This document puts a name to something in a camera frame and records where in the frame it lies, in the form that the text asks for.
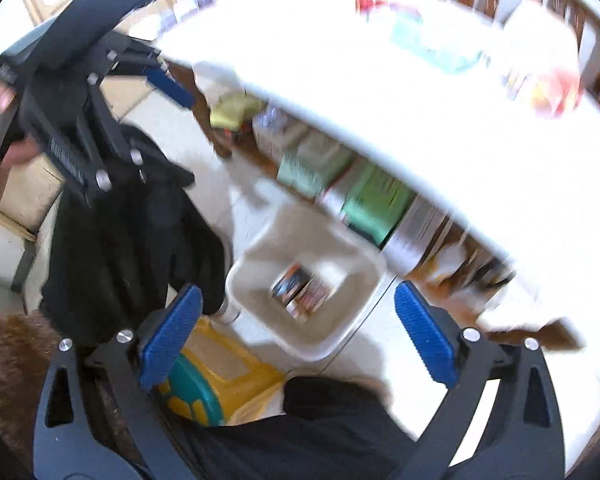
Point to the red and orange packet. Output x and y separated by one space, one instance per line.
555 92

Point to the small green baby wipes pack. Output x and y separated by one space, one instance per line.
305 167

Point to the yellow cloth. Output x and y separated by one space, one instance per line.
235 110

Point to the beige cushioned chair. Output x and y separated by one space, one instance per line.
30 195

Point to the white appliance box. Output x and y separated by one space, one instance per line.
415 235

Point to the brown rug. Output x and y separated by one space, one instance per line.
10 360

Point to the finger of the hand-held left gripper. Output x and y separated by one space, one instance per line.
170 87
105 160

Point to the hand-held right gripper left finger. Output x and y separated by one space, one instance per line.
170 335

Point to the small red packet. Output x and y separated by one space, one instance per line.
372 5

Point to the teal box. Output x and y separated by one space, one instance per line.
430 45

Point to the red printed packet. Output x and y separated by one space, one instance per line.
300 290

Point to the person's left hand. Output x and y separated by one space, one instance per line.
22 152

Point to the silver metal cylinder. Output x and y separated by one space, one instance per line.
227 312

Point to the green wipes pack lime lid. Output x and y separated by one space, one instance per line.
375 205

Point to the white plastic trash bin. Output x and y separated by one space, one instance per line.
252 280

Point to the black jacket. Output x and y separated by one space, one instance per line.
130 250

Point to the white box with red print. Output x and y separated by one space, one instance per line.
275 127

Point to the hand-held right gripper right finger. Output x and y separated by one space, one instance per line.
425 335

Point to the person's leg in black pants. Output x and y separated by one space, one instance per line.
330 435

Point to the white and red flat box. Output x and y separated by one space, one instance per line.
332 202

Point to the yellow and teal toy stool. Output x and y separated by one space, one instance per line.
230 370

